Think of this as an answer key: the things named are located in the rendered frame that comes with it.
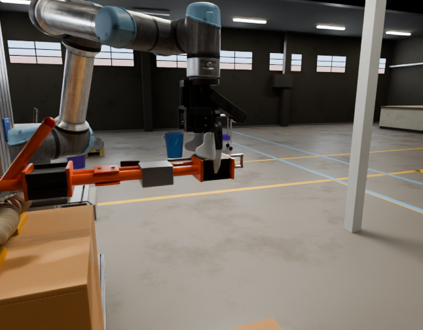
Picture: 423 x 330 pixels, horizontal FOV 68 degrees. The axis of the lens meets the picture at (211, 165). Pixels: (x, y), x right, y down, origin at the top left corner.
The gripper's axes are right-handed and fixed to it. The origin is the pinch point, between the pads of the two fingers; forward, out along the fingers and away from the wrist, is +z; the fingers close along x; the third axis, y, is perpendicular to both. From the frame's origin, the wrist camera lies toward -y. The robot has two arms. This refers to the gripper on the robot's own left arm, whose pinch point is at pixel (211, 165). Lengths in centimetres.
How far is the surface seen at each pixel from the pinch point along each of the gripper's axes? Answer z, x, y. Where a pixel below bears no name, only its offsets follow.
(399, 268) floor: 119, -94, -197
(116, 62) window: -132, -1164, -49
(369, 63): -46, -160, -209
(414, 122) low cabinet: 75, -780, -1087
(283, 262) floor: 119, -133, -113
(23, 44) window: -176, -1167, 241
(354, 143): 27, -168, -209
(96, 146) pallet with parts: 98, -682, 33
